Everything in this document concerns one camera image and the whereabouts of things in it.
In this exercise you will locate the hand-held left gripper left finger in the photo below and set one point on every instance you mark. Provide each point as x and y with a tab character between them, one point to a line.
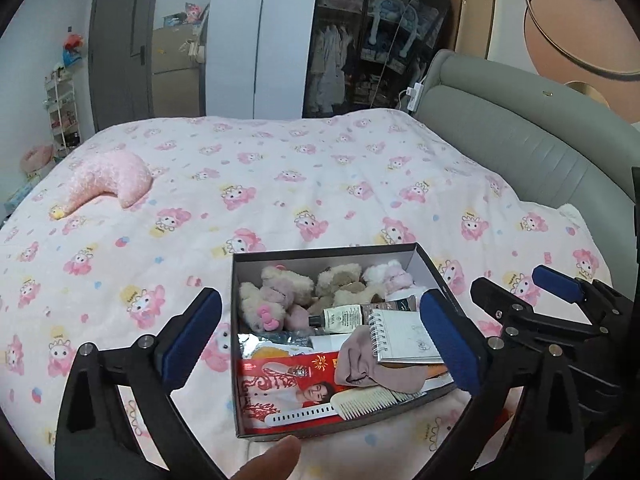
192	340

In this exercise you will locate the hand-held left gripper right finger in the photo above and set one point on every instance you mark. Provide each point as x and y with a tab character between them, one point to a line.
450	345

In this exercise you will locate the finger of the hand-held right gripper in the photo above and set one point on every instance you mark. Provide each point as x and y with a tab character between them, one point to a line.
555	282
525	320

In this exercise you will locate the white spiral notebook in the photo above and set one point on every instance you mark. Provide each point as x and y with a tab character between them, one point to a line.
405	335

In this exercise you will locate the dusty pink cloth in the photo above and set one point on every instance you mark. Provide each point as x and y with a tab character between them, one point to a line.
370	365

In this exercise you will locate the dark cardboard box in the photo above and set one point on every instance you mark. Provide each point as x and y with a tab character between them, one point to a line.
425	265

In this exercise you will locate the cream plastic comb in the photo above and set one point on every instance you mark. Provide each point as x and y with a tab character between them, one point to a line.
365	402

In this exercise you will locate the person's left hand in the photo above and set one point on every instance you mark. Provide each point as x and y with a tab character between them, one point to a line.
270	460

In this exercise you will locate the clear plastic packet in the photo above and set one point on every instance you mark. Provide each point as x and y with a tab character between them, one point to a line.
265	345

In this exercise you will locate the beige plush with pink bow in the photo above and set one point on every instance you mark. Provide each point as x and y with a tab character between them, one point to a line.
270	300

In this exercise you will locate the white and pink plush toy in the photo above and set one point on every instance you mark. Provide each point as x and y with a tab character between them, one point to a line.
390	275

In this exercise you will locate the red printed packet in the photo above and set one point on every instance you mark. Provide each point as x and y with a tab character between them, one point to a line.
280	385

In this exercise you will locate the hand cream tube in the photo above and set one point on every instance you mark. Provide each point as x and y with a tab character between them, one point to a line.
345	317

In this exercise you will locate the white cylinder tube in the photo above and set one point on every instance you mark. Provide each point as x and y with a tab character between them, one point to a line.
327	342

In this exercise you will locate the brown plush toy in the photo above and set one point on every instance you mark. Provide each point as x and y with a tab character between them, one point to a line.
340	282

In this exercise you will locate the grey padded headboard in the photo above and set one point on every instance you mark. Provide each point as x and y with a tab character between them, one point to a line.
525	125

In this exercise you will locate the pink moon-shaped pillow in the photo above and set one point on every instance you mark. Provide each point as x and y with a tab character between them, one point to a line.
110	177

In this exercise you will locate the white power strip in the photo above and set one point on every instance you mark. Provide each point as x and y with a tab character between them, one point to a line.
415	96

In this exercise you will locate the pink round cushion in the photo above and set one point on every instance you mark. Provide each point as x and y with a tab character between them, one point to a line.
36	156

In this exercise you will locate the white shelf rack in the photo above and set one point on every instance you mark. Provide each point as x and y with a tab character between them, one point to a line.
62	110

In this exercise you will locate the beige cabinet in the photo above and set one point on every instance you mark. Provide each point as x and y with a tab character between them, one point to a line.
175	70

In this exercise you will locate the dark skateboard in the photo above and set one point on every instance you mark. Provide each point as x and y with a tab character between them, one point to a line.
432	30

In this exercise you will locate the grey door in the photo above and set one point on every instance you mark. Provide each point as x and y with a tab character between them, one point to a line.
120	50

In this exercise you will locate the blue hanging plush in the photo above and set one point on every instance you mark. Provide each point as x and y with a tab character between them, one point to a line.
390	20

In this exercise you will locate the white wardrobe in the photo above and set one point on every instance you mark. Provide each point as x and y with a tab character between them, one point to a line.
260	35

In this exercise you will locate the red plush toy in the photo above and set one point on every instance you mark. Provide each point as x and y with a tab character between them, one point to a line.
74	47

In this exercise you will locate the dark glass wardrobe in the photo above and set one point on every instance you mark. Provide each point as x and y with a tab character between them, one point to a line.
350	35

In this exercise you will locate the pink plush on cabinet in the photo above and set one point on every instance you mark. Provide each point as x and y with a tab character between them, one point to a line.
196	12

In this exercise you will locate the round orange wall panel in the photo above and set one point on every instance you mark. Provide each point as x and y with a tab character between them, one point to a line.
585	10

